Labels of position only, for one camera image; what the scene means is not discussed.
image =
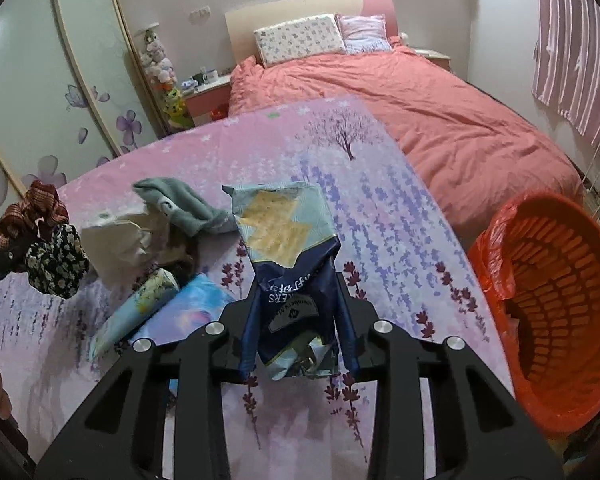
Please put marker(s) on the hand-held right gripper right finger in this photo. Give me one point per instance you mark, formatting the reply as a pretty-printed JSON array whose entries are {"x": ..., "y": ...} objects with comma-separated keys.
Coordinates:
[{"x": 362, "y": 340}]

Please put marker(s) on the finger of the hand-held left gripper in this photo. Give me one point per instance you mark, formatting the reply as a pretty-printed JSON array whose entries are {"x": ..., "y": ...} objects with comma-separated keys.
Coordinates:
[{"x": 0, "y": 266}]

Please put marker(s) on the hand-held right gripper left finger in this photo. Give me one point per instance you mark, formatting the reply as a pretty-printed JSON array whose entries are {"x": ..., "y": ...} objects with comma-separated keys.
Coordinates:
[{"x": 232, "y": 342}]

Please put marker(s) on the black floral scrunchie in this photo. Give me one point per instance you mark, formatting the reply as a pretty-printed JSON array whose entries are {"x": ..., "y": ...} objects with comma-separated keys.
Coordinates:
[{"x": 55, "y": 260}]

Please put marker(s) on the red plaid scrunchie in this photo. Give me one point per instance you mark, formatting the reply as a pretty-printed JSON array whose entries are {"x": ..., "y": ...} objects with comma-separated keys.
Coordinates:
[{"x": 35, "y": 205}]

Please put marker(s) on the white cloth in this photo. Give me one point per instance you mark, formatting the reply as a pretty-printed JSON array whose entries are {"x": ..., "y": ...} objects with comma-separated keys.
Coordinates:
[{"x": 115, "y": 245}]

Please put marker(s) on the blue cracker bag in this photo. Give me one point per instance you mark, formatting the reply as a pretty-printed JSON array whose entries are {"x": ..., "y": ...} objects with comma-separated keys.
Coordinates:
[{"x": 280, "y": 225}]

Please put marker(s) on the orange laundry basket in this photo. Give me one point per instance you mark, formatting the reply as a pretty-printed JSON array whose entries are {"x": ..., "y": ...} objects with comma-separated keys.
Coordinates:
[{"x": 485, "y": 270}]

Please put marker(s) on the orange plastic basket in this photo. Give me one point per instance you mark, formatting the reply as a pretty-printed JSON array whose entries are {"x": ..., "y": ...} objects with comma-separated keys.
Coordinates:
[{"x": 565, "y": 285}]

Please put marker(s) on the light blue plastic packet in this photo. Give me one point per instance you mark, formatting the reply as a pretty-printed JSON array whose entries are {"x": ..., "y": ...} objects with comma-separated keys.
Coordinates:
[{"x": 195, "y": 305}]

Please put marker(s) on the dark brown hair claw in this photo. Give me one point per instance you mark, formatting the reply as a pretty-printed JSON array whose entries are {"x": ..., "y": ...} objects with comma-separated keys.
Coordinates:
[{"x": 180, "y": 262}]

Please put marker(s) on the floral printed tube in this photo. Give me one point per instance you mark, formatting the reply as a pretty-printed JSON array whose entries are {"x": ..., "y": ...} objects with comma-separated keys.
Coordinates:
[{"x": 140, "y": 301}]

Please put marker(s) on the pink floral printed tablecloth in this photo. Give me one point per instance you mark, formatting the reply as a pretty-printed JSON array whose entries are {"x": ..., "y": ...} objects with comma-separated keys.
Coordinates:
[{"x": 380, "y": 220}]

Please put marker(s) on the green fuzzy sock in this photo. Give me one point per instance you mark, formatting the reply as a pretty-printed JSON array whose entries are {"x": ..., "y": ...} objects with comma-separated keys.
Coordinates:
[{"x": 200, "y": 210}]

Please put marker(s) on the floral sliding wardrobe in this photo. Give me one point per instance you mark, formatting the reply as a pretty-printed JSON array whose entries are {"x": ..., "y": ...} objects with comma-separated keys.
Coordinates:
[{"x": 30, "y": 85}]

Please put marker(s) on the coral pink duvet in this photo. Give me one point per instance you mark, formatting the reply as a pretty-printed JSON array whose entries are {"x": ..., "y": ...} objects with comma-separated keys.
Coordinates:
[{"x": 430, "y": 110}]

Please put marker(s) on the pink nightstand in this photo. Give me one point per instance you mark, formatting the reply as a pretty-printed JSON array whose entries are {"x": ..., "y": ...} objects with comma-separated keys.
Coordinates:
[{"x": 207, "y": 102}]

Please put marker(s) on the stack of plush toys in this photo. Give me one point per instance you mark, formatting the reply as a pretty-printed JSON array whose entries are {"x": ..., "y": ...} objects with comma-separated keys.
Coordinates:
[{"x": 162, "y": 70}]

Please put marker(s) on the dark mug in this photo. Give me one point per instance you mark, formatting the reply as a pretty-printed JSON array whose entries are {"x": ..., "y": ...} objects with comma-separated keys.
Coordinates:
[{"x": 198, "y": 78}]

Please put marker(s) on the white mug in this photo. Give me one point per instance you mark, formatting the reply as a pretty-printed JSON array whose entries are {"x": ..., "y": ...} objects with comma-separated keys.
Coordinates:
[{"x": 210, "y": 75}]

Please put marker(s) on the white nightstand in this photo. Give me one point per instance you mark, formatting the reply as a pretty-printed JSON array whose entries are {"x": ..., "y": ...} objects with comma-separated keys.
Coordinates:
[{"x": 435, "y": 56}]

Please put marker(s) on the small white plush toy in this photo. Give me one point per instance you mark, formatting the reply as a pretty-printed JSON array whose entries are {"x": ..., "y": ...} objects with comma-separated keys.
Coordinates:
[{"x": 405, "y": 37}]

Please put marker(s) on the pink striped pillow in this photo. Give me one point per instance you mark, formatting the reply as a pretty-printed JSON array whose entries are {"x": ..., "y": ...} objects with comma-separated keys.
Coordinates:
[{"x": 365, "y": 32}]

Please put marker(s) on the white floral pillow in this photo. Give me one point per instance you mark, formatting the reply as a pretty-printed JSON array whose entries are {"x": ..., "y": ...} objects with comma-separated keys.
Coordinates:
[{"x": 300, "y": 37}]

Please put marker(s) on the cream and pink headboard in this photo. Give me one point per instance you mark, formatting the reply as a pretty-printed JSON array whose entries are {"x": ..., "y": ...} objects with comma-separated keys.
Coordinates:
[{"x": 280, "y": 7}]

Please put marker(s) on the pink striped curtain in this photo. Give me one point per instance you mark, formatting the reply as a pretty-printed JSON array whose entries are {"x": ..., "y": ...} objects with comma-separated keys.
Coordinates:
[{"x": 575, "y": 35}]

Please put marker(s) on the white wall socket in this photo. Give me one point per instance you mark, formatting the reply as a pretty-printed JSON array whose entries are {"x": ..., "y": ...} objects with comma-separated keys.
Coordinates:
[{"x": 200, "y": 14}]

